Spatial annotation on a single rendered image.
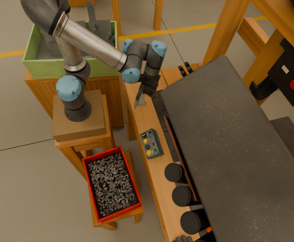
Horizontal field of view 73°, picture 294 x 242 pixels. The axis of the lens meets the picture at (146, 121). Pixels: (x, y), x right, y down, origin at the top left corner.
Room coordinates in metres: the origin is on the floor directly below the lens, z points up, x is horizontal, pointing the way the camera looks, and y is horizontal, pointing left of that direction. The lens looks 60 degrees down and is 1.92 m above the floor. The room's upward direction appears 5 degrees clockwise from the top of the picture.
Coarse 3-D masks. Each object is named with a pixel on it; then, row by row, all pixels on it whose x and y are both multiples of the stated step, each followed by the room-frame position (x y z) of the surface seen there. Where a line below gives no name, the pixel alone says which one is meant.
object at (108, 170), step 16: (96, 160) 0.34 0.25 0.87; (112, 160) 0.35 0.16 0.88; (96, 176) 0.25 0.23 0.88; (112, 176) 0.27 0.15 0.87; (128, 176) 0.27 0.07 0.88; (96, 192) 0.18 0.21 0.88; (112, 192) 0.19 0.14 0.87; (128, 192) 0.19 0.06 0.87; (96, 208) 0.10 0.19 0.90; (112, 208) 0.11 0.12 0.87; (128, 208) 0.11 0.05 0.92
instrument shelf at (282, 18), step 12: (252, 0) 0.82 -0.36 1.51; (264, 0) 0.77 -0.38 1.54; (276, 0) 0.77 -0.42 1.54; (288, 0) 0.78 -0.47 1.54; (264, 12) 0.75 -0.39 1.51; (276, 12) 0.70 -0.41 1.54; (288, 12) 0.70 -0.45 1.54; (276, 24) 0.68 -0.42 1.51; (288, 24) 0.64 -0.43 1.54; (288, 36) 0.61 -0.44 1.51
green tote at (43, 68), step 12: (36, 36) 1.25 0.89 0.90; (36, 48) 1.16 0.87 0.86; (24, 60) 0.93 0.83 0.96; (36, 60) 0.94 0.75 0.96; (48, 60) 0.95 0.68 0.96; (60, 60) 0.96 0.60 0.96; (96, 60) 1.00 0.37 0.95; (36, 72) 0.93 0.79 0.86; (48, 72) 0.95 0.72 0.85; (60, 72) 0.96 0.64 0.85; (96, 72) 1.00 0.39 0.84; (108, 72) 1.02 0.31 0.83
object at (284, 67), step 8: (288, 48) 0.60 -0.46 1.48; (280, 56) 0.61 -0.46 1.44; (288, 56) 0.58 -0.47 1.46; (280, 64) 0.59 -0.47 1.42; (288, 64) 0.56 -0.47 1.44; (272, 72) 0.59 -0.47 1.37; (280, 72) 0.57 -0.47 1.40; (288, 72) 0.54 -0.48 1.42; (272, 80) 0.57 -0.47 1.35; (280, 80) 0.55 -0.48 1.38; (288, 80) 0.52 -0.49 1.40; (280, 88) 0.53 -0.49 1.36; (288, 88) 0.50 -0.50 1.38; (288, 96) 0.49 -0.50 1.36
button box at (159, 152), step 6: (144, 132) 0.51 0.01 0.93; (156, 132) 0.52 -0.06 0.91; (144, 138) 0.47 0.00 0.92; (150, 138) 0.47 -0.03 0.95; (156, 138) 0.47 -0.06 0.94; (144, 144) 0.44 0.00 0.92; (150, 144) 0.44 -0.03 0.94; (156, 144) 0.43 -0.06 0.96; (144, 150) 0.41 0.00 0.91; (162, 150) 0.42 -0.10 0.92; (150, 156) 0.37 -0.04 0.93; (156, 156) 0.38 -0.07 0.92
